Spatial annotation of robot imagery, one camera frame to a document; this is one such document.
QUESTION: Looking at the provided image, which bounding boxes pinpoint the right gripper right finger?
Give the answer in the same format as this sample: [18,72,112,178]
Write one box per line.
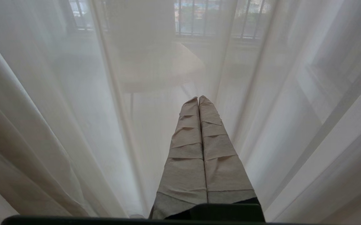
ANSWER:
[198,95,266,223]

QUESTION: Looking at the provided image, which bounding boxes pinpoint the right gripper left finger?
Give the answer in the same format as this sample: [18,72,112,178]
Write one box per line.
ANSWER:
[150,97,208,220]

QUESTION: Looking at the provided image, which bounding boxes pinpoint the round balcony table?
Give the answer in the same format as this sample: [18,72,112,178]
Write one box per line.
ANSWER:
[115,41,206,119]

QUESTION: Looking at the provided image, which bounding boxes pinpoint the balcony metal railing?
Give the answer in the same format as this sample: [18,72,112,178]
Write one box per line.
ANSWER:
[69,0,276,40]

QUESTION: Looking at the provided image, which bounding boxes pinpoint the white sheer curtain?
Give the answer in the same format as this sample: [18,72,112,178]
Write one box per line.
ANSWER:
[0,0,361,225]

